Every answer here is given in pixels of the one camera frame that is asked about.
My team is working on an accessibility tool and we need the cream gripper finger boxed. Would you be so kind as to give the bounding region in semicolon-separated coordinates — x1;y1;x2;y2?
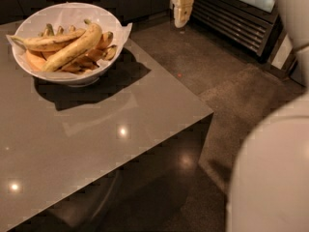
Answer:
171;0;194;28

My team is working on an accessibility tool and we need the long yellow banana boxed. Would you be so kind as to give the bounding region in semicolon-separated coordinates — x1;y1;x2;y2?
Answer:
42;20;102;72

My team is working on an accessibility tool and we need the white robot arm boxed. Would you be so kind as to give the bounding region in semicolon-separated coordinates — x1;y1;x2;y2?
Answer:
225;0;309;232

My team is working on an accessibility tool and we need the orange banana bunch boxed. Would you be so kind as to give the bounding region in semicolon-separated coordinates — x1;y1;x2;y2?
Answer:
25;31;118;74

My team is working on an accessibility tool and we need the white ceramic bowl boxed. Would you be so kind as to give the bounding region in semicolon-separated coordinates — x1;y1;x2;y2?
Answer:
7;3;132;87

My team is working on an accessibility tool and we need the white paper bowl liner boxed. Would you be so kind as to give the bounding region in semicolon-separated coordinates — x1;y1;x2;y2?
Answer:
7;3;131;86

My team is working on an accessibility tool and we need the spotted yellow banana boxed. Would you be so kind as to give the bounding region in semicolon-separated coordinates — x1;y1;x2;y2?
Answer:
9;29;85;51

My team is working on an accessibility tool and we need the black glass-door refrigerator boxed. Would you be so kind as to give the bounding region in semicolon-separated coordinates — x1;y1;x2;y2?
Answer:
191;0;283;62

